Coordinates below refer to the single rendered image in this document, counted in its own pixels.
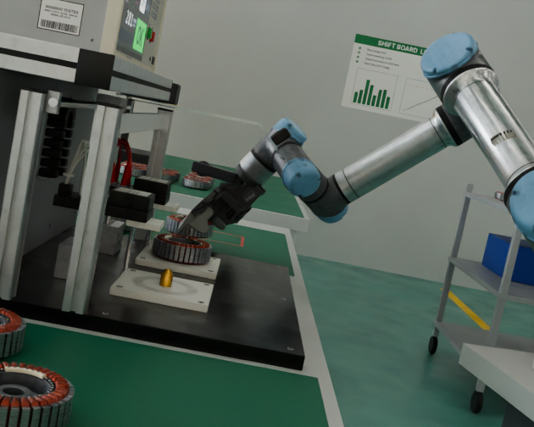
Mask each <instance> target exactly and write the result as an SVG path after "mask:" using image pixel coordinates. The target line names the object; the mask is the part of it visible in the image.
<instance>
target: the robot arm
mask: <svg viewBox="0 0 534 427"><path fill-rule="evenodd" d="M420 67H421V69H422V71H423V75H424V77H425V78H426V79H427V80H428V81H429V83H430V84H431V86H432V88H433V90H434V91H435V93H436V94H437V96H438V97H439V99H440V101H441V102H442V105H441V106H439V107H437V108H435V109H434V111H433V115H432V116H431V117H430V118H428V119H426V120H424V121H422V122H421V123H419V124H417V125H416V126H414V127H413V128H411V129H409V130H407V131H405V132H404V133H403V134H401V135H400V136H397V137H396V138H394V139H392V140H391V141H389V142H388V143H386V144H384V145H383V146H381V147H379V148H377V149H376V150H375V151H373V152H370V153H369V154H367V155H365V156H364V157H362V158H361V159H359V160H357V161H356V162H354V163H352V164H350V165H349V166H347V167H346V168H344V169H342V170H340V171H339V172H337V173H335V174H334V175H332V176H330V177H329V178H326V177H325V176H324V175H323V174H322V173H321V172H320V170H319V169H318V168H317V167H316V166H315V165H314V163H313V162H312V161H311V160H310V159H309V157H308V156H307V154H306V153H305V151H304V150H303V149H302V145H303V144H304V142H305V141H306V140H307V137H306V135H305V133H304V132H303V131H302V130H301V129H300V128H299V127H298V126H297V125H296V124H295V123H294V122H293V121H291V120H290V119H288V118H283V119H281V120H280V121H279V122H278V123H277V124H276V125H275V126H274V127H271V130H270V131H269V132H268V134H269V136H270V138H271V136H272V135H274V134H275V133H276V132H277V131H279V130H281V129H282V128H286V129H288V131H289V132H290V134H291V136H290V137H289V138H288V139H286V140H285V141H284V142H282V143H281V144H279V145H277V148H278V149H279V151H280V152H281V154H282V156H283V158H284V159H285V161H282V160H281V158H280V156H279V155H278V153H277V152H276V150H275V149H274V148H273V146H272V145H271V143H270V141H269V140H268V138H267V137H266V136H264V137H263V138H262V139H261V140H260V141H259V142H258V143H257V145H256V146H255V147H254V148H253V149H252V150H251V151H250V152H249V153H248V154H247V155H246V156H245V157H244V158H243V159H242V160H241V161H240V163H239V164H238V165H237V166H236V167H235V170H236V172H233V171H229V170H227V169H222V168H219V167H215V166H213V165H210V164H209V163H208V162H206V161H199V162H196V161H194V162H193V163H192V172H196V173H197V174H198V175H200V176H209V177H213V178H215V179H218V180H223V181H226V182H223V183H220V186H217V187H216V188H215V189H213V190H212V191H211V192H210V193H209V194H208V195H207V196H206V197H205V198H204V199H203V200H202V201H201V202H200V203H199V204H198V205H197V206H196V207H195V208H194V209H193V210H192V211H191V212H190V213H189V214H188V215H187V216H186V217H185V218H184V219H183V220H182V221H181V222H180V224H179V227H178V229H177V233H178V234H179V233H180V232H182V231H183V230H184V229H185V228H186V227H187V226H188V225H189V226H190V227H192V228H193V229H194V230H196V231H198V232H200V233H201V234H206V233H207V232H208V231H209V225H208V220H209V221H211V223H213V224H214V226H215V227H217V228H218V229H220V230H223V229H224V228H225V224H226V225H230V224H235V223H238V222H239V221H240V220H241V219H242V218H243V217H244V216H245V215H246V214H247V213H248V212H249V211H250V210H251V209H252V204H253V203H254V202H255V201H256V200H257V199H258V197H259V196H263V195H264V194H265V193H266V190H265V189H264V188H263V187H262V185H263V184H264V183H265V182H266V181H267V180H268V179H269V178H270V177H271V176H272V175H273V174H274V173H275V172H276V171H277V173H278V175H279V176H280V177H281V179H282V181H283V184H284V185H285V187H286V188H287V190H289V191H290V193H291V194H293V195H294V196H296V197H299V198H300V199H301V200H302V201H303V202H304V203H305V204H306V205H307V206H308V207H309V208H310V209H311V211H312V213H313V214H314V215H316V216H317V217H318V218H319V219H321V220H322V221H324V222H326V223H329V224H332V223H336V222H338V221H339V220H341V219H342V217H343V216H344V215H346V213H347V211H348V204H349V203H351V202H353V201H355V200H356V199H358V198H360V197H362V196H363V195H365V194H367V193H368V192H370V191H372V190H374V189H376V188H377V187H378V186H381V185H383V184H384V183H386V182H388V181H389V180H391V179H393V178H394V177H396V176H398V175H400V174H402V173H403V172H405V171H406V170H408V169H411V168H412V167H414V166H415V165H416V164H419V163H421V162H422V161H424V160H426V159H428V158H429V157H431V156H433V155H434V154H436V153H438V152H440V151H441V150H443V149H444V148H446V147H449V146H453V147H458V146H459V145H461V144H463V143H465V142H466V141H468V140H469V139H471V138H472V137H473V138H474V140H475V141H476V143H477V145H478V147H479V148H480V149H481V151H482V153H483V154H484V156H485V157H486V159H487V161H488V163H489V164H490V165H491V167H492V169H493V170H494V172H495V173H496V175H497V177H498V178H499V179H500V181H501V183H502V184H503V186H504V188H505V189H504V192H503V202H504V205H505V206H506V208H507V209H508V210H509V213H510V214H511V216H512V219H513V221H514V222H515V225H516V227H517V228H518V229H519V231H520V232H521V233H522V234H523V236H524V237H525V239H526V240H527V242H528V244H529V245H530V247H531V249H532V251H533V252H534V141H533V140H532V138H531V137H530V135H529V134H528V132H527V131H526V129H525V128H524V126H523V125H522V123H521V122H520V121H519V120H518V118H517V117H516V116H515V114H514V112H513V111H512V109H511V108H510V107H509V105H508V104H507V103H506V102H505V100H504V99H503V97H502V95H501V94H500V92H499V86H500V82H499V78H498V76H497V74H496V73H495V72H494V70H493V69H492V67H491V66H490V64H489V63H488V62H487V61H486V59H485V58H484V56H483V55H482V53H481V50H480V49H479V47H478V43H477V41H475V40H474V38H473V37H472V36H471V35H469V34H467V33H464V32H457V33H451V34H447V35H445V36H442V37H441V38H439V39H437V40H436V41H434V42H433V43H432V44H431V45H430V46H429V47H428V48H427V49H426V51H425V53H424V54H423V55H422V58H421V61H420ZM228 182H229V183H228ZM244 182H245V184H246V185H244ZM231 183H232V184H231ZM233 184H235V185H233ZM206 209H207V210H206Z"/></svg>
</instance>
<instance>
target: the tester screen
mask: <svg viewBox="0 0 534 427"><path fill-rule="evenodd" d="M140 5H141V0H125V2H124V7H123V13H122V17H121V22H120V27H121V28H123V29H125V30H126V31H128V32H130V33H131V34H132V35H133V41H132V45H131V44H129V43H127V42H125V41H123V40H121V39H120V38H119V37H118V41H117V44H118V45H120V46H122V47H124V48H126V49H128V50H130V51H132V52H133V53H135V54H137V55H139V56H142V53H140V52H138V51H137V50H135V49H133V42H134V38H135V33H136V24H137V19H138V18H139V19H140V20H141V21H143V22H144V23H145V24H146V25H147V22H148V17H147V16H146V15H145V14H143V13H142V12H141V11H140ZM127 9H129V10H130V11H131V12H132V13H134V17H133V22H132V27H131V28H130V27H128V26H127V25H125V20H126V15H127Z"/></svg>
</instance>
